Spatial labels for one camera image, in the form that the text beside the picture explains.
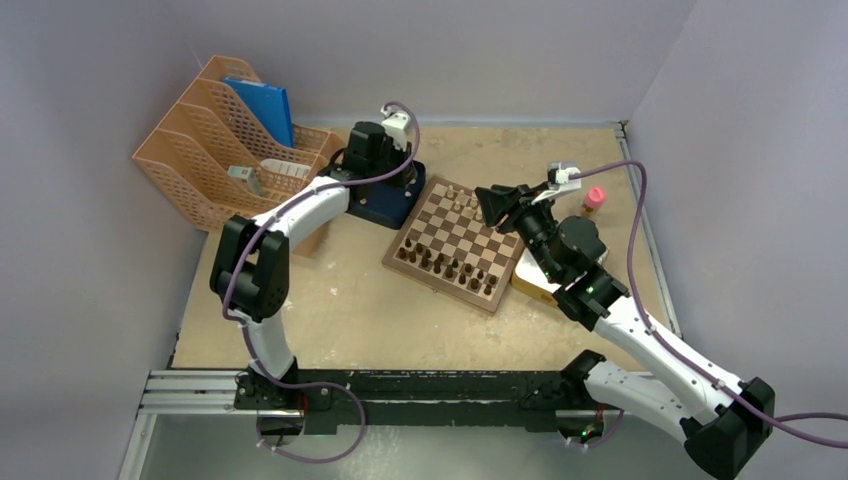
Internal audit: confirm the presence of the gold metal tin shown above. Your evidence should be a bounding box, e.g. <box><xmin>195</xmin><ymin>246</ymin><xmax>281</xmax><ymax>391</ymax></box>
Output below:
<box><xmin>511</xmin><ymin>248</ymin><xmax>559</xmax><ymax>307</ymax></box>

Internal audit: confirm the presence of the white paper pack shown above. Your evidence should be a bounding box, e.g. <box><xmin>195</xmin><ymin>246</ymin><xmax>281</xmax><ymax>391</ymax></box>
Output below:
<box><xmin>260</xmin><ymin>158</ymin><xmax>311</xmax><ymax>179</ymax></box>

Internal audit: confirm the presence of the dark blue tray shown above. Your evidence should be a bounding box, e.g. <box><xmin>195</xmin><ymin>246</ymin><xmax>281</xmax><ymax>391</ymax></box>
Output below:
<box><xmin>347</xmin><ymin>160</ymin><xmax>426</xmax><ymax>230</ymax></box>

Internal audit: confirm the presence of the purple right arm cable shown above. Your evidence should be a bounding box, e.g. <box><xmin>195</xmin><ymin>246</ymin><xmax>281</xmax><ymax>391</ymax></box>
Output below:
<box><xmin>569</xmin><ymin>160</ymin><xmax>848</xmax><ymax>450</ymax></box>

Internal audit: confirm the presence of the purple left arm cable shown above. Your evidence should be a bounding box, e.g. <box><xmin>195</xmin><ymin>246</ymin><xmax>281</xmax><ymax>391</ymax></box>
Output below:
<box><xmin>221</xmin><ymin>101</ymin><xmax>422</xmax><ymax>389</ymax></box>

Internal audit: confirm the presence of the blue folder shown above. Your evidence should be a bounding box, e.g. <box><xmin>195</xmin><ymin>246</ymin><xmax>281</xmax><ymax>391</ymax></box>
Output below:
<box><xmin>222</xmin><ymin>77</ymin><xmax>294</xmax><ymax>147</ymax></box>

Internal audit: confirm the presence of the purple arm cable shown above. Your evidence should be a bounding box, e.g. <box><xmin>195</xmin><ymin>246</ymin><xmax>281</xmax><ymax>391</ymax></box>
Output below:
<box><xmin>221</xmin><ymin>101</ymin><xmax>422</xmax><ymax>389</ymax></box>
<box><xmin>569</xmin><ymin>160</ymin><xmax>848</xmax><ymax>450</ymax></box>

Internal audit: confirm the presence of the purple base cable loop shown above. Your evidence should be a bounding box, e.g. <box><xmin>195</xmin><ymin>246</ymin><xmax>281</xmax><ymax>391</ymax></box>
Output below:
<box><xmin>255</xmin><ymin>378</ymin><xmax>367</xmax><ymax>466</ymax></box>

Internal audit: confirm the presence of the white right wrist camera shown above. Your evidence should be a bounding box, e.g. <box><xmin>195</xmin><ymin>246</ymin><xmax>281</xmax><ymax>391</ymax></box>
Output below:
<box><xmin>531</xmin><ymin>161</ymin><xmax>582</xmax><ymax>205</ymax></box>

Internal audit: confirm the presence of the peach plastic file organizer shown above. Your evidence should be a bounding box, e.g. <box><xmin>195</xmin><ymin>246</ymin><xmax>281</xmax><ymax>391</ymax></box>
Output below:
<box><xmin>133</xmin><ymin>55</ymin><xmax>345</xmax><ymax>232</ymax></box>

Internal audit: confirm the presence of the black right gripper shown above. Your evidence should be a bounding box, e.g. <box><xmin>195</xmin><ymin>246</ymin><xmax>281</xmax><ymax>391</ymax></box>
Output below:
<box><xmin>474</xmin><ymin>181</ymin><xmax>563</xmax><ymax>282</ymax></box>

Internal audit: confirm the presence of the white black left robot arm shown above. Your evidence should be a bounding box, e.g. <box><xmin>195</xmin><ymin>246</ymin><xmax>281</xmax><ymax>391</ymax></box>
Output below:
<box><xmin>209</xmin><ymin>111</ymin><xmax>421</xmax><ymax>409</ymax></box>

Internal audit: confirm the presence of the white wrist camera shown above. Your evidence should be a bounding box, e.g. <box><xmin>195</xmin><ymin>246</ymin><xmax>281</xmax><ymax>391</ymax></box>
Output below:
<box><xmin>380</xmin><ymin>110</ymin><xmax>413</xmax><ymax>152</ymax></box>
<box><xmin>531</xmin><ymin>161</ymin><xmax>582</xmax><ymax>205</ymax></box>

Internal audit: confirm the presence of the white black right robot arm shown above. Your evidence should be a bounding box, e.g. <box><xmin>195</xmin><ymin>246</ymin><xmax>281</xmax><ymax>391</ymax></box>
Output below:
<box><xmin>475</xmin><ymin>185</ymin><xmax>775</xmax><ymax>479</ymax></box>

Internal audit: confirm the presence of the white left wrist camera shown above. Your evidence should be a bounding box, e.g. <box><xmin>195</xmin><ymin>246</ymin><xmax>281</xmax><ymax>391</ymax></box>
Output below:
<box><xmin>380</xmin><ymin>110</ymin><xmax>413</xmax><ymax>152</ymax></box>

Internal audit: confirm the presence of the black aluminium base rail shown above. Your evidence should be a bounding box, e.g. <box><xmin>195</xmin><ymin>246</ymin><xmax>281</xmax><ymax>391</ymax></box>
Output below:
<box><xmin>135</xmin><ymin>368</ymin><xmax>722</xmax><ymax>439</ymax></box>

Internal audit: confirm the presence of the wooden chess board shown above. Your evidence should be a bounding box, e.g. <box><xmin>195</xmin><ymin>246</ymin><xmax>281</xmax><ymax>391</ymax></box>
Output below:
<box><xmin>382</xmin><ymin>176</ymin><xmax>524</xmax><ymax>315</ymax></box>

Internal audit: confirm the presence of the grey box red label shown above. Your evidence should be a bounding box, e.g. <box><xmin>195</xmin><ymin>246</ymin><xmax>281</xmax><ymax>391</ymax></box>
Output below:
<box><xmin>228</xmin><ymin>165</ymin><xmax>263</xmax><ymax>196</ymax></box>

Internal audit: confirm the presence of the pink capped small bottle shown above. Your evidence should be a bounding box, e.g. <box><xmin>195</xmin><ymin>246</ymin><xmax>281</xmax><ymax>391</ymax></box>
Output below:
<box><xmin>581</xmin><ymin>187</ymin><xmax>607</xmax><ymax>217</ymax></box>

